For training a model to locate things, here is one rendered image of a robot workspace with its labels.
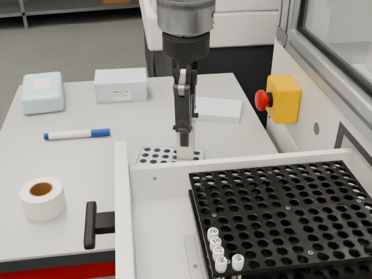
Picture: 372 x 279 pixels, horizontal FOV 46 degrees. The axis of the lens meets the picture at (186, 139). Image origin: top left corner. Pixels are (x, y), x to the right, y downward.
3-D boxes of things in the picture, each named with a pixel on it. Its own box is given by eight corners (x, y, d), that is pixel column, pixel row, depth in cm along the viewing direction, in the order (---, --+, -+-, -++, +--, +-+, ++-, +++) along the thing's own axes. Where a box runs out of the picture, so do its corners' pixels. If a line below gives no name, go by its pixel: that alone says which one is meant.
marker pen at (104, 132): (44, 141, 93) (42, 135, 92) (45, 137, 94) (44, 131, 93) (110, 137, 94) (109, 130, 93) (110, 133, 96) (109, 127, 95)
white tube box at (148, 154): (132, 186, 80) (131, 169, 78) (142, 159, 87) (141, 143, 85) (200, 191, 79) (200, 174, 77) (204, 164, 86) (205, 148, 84)
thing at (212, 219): (212, 278, 46) (213, 274, 45) (188, 176, 60) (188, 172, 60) (230, 276, 46) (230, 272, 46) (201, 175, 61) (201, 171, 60)
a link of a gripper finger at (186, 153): (194, 125, 76) (193, 128, 76) (193, 158, 80) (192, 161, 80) (176, 124, 77) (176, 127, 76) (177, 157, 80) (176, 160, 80)
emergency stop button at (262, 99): (258, 114, 83) (259, 96, 81) (252, 104, 86) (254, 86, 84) (273, 113, 83) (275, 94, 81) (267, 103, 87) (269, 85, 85)
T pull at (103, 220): (84, 252, 48) (82, 243, 47) (87, 207, 54) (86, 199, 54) (117, 249, 49) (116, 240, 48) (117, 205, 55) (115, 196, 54)
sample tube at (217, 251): (212, 284, 49) (213, 254, 46) (210, 275, 50) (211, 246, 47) (223, 282, 49) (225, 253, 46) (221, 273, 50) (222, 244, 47)
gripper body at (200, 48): (207, 39, 64) (206, 96, 69) (212, 21, 72) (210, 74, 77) (157, 37, 65) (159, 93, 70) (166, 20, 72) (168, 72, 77)
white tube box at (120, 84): (96, 103, 107) (93, 84, 104) (97, 88, 114) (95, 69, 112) (148, 100, 109) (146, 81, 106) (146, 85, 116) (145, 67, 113)
